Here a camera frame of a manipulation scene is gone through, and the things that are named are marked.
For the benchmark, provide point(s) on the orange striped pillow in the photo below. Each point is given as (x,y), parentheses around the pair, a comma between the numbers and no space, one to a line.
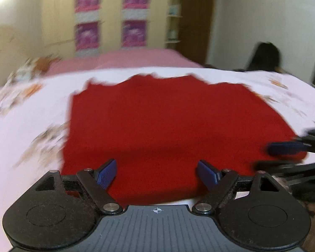
(47,62)

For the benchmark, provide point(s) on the brown wooden door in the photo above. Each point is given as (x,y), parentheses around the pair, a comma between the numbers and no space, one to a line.
(197,23)

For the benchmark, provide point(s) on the red knit sweater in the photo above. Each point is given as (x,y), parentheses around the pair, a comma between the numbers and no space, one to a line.
(168,126)

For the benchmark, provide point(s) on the cream headboard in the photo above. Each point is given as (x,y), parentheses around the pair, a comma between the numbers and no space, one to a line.
(4,52)

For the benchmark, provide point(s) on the pink bed sheet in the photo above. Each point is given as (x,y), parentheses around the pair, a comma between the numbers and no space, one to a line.
(120,60)

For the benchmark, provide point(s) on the cream corner shelf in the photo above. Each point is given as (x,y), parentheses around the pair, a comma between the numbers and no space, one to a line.
(174,15)

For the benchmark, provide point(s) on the white patterned pillow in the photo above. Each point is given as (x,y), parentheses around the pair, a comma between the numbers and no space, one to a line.
(22,72)

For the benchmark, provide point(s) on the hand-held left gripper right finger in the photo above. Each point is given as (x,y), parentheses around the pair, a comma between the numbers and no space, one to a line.
(206,174)

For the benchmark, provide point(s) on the cream wardrobe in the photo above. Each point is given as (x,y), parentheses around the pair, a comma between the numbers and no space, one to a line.
(110,15)

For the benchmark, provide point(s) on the white floral blanket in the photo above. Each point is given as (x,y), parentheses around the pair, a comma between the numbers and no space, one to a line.
(21,115)

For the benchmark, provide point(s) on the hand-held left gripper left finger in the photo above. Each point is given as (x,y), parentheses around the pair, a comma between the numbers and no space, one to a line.
(107,173)

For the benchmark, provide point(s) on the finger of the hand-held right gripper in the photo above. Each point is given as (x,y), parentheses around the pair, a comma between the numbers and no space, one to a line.
(283,147)
(283,166)

